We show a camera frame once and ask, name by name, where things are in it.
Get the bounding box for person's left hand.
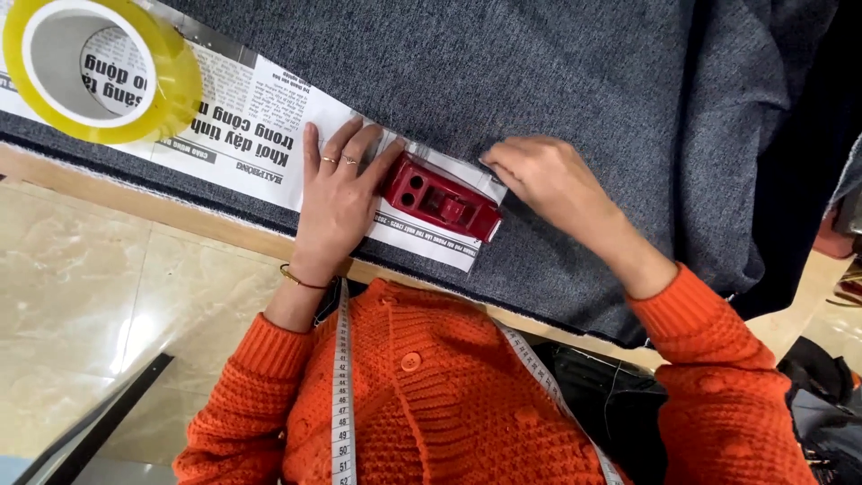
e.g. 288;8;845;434
290;116;407;278

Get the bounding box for person's right hand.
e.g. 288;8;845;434
479;135;627;237

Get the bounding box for newspaper strip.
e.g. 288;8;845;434
0;0;509;273

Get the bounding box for red tape dispenser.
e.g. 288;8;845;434
378;151;504;243

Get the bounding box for grey wool fabric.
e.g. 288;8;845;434
0;0;843;348

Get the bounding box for orange knitted cardigan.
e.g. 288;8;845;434
172;263;819;485

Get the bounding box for black trousers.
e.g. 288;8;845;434
532;340;671;485

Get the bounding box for white measuring tape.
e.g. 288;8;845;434
330;278;627;485

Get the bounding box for dark navy fabric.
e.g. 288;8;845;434
673;0;862;321

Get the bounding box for yellow clear tape roll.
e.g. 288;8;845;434
1;0;204;146

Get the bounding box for red-brown box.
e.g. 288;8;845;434
811;209;862;260

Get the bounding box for black bag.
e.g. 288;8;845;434
774;335;862;485

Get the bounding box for black metal bar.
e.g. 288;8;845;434
13;352;175;485

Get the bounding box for thin gold bracelet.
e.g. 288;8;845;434
279;264;331;292

